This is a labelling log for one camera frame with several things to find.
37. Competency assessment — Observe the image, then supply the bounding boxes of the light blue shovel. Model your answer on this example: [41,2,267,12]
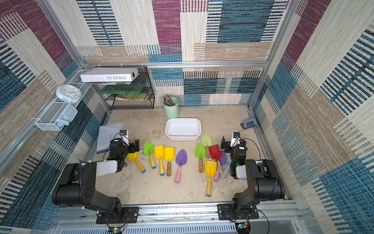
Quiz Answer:
[220,157,232,179]

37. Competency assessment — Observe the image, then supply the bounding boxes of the red shovel wooden handle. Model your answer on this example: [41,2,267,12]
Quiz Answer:
[209,144,224,175]

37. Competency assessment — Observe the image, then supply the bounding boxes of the light green shovel wooden handle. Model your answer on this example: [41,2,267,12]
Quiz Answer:
[201,134,212,159]

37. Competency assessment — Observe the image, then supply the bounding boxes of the white plastic storage box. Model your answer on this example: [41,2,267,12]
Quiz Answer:
[165,118,202,141]

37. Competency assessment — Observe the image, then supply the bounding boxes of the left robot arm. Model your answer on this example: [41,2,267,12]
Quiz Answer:
[52,130,140,226]

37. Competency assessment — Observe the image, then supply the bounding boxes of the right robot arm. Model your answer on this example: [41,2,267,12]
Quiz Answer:
[217,131,285,222]

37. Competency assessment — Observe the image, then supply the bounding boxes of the yellow shovel far left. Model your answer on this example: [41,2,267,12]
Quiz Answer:
[127,152,146,174]

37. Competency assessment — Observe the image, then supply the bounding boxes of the yellow shovel blue tip right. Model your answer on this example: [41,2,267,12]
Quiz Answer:
[205,160,217,197]

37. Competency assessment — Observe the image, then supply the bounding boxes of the white FOLIO-02 box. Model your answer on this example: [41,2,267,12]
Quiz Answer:
[80,67,139,83]

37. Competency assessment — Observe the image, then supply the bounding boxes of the grey hole punch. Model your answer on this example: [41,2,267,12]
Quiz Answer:
[240,118,258,130]

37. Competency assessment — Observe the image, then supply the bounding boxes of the colourful book on shelf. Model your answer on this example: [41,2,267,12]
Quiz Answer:
[115,93,149,101]

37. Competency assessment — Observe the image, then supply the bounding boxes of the light blue cloth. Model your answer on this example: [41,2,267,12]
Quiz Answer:
[56,104,78,128]

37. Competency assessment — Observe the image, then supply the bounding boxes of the green book on shelf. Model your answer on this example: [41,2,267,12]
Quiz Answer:
[99,85,144,95]

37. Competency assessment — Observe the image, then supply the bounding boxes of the green pen holder cup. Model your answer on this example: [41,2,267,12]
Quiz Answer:
[164,97,179,120]

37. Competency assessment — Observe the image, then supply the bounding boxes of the pens in cup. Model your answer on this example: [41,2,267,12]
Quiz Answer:
[163,94,174,106]

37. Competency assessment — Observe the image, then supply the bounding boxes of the white round clock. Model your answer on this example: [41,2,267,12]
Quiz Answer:
[56,84,82,104]

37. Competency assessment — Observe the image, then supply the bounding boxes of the purple shovel pink handle right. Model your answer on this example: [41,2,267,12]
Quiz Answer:
[213,150,228,182]

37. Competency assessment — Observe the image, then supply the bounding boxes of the purple shovel pink handle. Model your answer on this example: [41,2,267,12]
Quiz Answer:
[213,150,228,182]
[175,149,188,183]

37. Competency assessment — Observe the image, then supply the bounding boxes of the yellow shovel wooden handle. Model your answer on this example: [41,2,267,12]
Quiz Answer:
[164,147,175,176]

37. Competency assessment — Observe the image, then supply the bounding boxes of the black wire shelf rack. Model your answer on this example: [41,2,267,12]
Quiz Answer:
[93,67,155,112]

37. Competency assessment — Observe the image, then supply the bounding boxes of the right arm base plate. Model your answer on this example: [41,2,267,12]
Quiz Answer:
[217,203,259,222]

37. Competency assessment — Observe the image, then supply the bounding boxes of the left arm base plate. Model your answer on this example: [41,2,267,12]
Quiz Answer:
[96,207,139,224]

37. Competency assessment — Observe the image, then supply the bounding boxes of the white wire wall basket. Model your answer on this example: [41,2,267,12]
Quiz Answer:
[35,82,90,131]

